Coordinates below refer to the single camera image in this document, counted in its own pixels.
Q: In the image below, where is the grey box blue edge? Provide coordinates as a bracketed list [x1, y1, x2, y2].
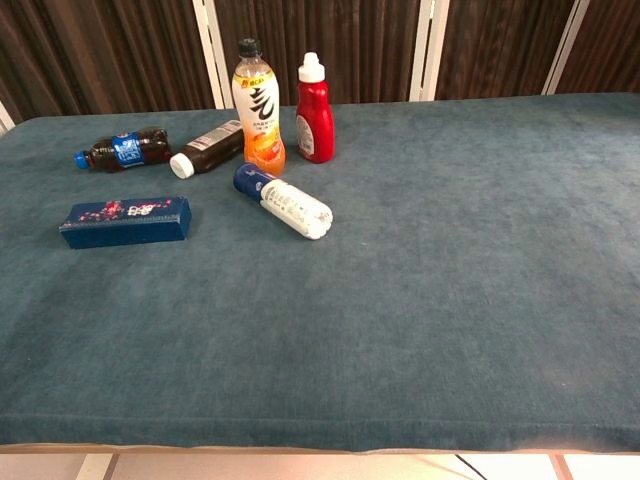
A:
[58, 195, 193, 250]

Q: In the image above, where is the blue and white bottle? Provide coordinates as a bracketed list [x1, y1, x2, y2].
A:
[232, 162, 335, 242]

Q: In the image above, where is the blue tablecloth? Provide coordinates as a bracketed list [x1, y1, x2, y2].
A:
[0, 92, 640, 454]

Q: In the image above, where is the red ketchup bottle white cap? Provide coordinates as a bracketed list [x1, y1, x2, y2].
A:
[295, 51, 336, 165]

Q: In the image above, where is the orange drink bottle black cap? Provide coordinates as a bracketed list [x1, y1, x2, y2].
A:
[231, 38, 287, 178]

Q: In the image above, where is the brown bottle white cap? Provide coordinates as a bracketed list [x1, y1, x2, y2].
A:
[169, 119, 246, 180]

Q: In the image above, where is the brown curtain panel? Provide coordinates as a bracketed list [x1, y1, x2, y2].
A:
[434, 0, 577, 101]
[213, 0, 422, 107]
[556, 0, 640, 95]
[0, 0, 217, 125]

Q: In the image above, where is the cola bottle blue label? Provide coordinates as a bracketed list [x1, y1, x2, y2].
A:
[73, 127, 174, 174]

